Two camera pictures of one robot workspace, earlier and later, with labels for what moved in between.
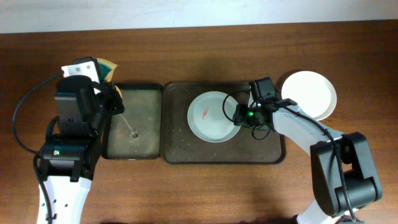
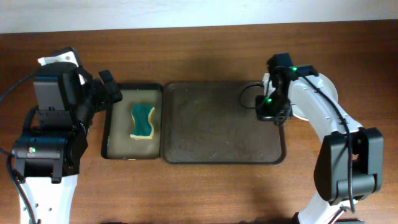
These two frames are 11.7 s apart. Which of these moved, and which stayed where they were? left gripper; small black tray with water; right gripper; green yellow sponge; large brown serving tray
Moved: right gripper; green yellow sponge; left gripper
Stayed: large brown serving tray; small black tray with water
